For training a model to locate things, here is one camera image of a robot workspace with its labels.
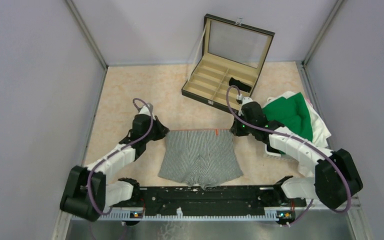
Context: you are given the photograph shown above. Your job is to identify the grey striped underwear orange trim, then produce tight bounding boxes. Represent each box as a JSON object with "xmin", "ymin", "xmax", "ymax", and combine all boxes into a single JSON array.
[{"xmin": 158, "ymin": 128, "xmax": 244, "ymax": 189}]

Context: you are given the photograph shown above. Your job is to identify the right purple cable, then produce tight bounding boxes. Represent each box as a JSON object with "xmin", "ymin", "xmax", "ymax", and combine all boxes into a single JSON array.
[{"xmin": 225, "ymin": 85, "xmax": 353, "ymax": 228}]

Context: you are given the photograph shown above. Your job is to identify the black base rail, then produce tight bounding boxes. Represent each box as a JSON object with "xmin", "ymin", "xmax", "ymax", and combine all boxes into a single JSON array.
[{"xmin": 115, "ymin": 185, "xmax": 307, "ymax": 217}]

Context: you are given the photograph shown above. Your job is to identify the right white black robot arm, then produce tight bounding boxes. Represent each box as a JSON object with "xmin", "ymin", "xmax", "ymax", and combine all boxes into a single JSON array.
[{"xmin": 232, "ymin": 97, "xmax": 363, "ymax": 213}]

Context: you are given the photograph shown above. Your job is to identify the green cloth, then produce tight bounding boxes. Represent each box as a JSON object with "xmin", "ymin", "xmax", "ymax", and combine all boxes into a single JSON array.
[{"xmin": 262, "ymin": 91, "xmax": 313, "ymax": 141}]

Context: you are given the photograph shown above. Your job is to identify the black underwear with beige waistband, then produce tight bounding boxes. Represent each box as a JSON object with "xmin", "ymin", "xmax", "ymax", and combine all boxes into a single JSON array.
[{"xmin": 228, "ymin": 77, "xmax": 252, "ymax": 93}]

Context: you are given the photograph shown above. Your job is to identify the purple cable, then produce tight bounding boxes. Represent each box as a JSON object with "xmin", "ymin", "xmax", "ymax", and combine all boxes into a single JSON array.
[
  {"xmin": 225, "ymin": 85, "xmax": 353, "ymax": 228},
  {"xmin": 86, "ymin": 97, "xmax": 155, "ymax": 240}
]

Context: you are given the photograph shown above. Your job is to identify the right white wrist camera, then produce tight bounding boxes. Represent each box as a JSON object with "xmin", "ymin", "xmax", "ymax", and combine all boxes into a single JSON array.
[{"xmin": 236, "ymin": 94, "xmax": 254, "ymax": 107}]

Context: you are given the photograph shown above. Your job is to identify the white basket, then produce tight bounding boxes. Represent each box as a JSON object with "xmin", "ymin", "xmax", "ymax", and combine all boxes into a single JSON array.
[{"xmin": 264, "ymin": 145, "xmax": 296, "ymax": 163}]

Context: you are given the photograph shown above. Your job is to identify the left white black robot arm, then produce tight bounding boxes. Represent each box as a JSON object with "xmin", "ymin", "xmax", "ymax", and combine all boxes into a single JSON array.
[{"xmin": 59, "ymin": 113, "xmax": 170, "ymax": 222}]

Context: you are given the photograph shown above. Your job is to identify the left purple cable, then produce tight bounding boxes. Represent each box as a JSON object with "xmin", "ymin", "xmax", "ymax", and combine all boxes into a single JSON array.
[{"xmin": 86, "ymin": 97, "xmax": 155, "ymax": 240}]

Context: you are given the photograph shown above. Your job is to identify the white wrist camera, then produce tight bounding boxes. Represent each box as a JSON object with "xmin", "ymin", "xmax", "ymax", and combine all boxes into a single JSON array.
[
  {"xmin": 236, "ymin": 94, "xmax": 254, "ymax": 107},
  {"xmin": 138, "ymin": 103, "xmax": 154, "ymax": 117}
]

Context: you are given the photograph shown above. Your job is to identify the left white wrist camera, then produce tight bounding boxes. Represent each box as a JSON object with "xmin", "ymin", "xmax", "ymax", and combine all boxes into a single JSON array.
[{"xmin": 138, "ymin": 103, "xmax": 154, "ymax": 117}]

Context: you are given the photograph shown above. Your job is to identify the white cloth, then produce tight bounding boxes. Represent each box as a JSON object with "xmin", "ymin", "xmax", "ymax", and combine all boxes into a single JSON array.
[{"xmin": 266, "ymin": 91, "xmax": 332, "ymax": 176}]

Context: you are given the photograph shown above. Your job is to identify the black leather compartment box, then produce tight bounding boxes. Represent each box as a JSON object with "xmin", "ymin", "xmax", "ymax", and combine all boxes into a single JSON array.
[{"xmin": 181, "ymin": 13, "xmax": 275, "ymax": 112}]

